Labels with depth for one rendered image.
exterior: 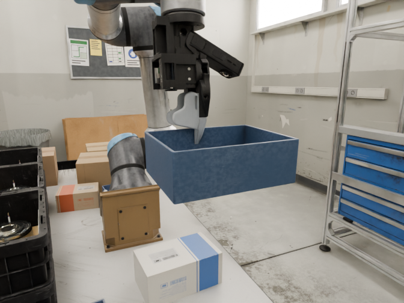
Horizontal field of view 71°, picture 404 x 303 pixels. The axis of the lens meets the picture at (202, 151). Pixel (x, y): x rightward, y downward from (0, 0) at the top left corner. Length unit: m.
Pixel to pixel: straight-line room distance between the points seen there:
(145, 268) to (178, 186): 0.40
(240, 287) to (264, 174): 0.45
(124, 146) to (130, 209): 0.22
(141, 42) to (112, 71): 2.97
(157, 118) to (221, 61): 0.52
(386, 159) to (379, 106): 1.11
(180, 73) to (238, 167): 0.18
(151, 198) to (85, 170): 0.54
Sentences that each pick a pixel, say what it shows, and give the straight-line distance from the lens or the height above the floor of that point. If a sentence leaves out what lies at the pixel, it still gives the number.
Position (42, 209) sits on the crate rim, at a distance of 0.77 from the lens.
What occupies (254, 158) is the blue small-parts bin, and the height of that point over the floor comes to 1.11.
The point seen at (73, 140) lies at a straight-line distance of 3.78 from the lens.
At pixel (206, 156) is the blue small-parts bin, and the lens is 0.37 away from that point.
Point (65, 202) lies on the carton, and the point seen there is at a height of 0.74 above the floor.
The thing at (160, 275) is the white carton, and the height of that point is 0.78.
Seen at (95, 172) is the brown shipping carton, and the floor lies 0.81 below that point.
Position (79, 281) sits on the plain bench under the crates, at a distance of 0.90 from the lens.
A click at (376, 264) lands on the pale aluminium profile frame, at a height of 0.13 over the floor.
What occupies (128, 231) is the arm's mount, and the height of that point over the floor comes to 0.76.
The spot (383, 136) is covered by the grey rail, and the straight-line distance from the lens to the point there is 1.94.
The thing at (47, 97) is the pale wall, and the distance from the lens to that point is 3.92.
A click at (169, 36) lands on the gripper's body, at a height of 1.29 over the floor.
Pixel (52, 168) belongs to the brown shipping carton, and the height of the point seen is 0.79.
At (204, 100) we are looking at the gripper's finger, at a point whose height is 1.19.
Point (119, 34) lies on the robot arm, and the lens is 0.95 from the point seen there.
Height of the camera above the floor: 1.22
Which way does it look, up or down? 14 degrees down
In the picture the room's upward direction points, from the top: straight up
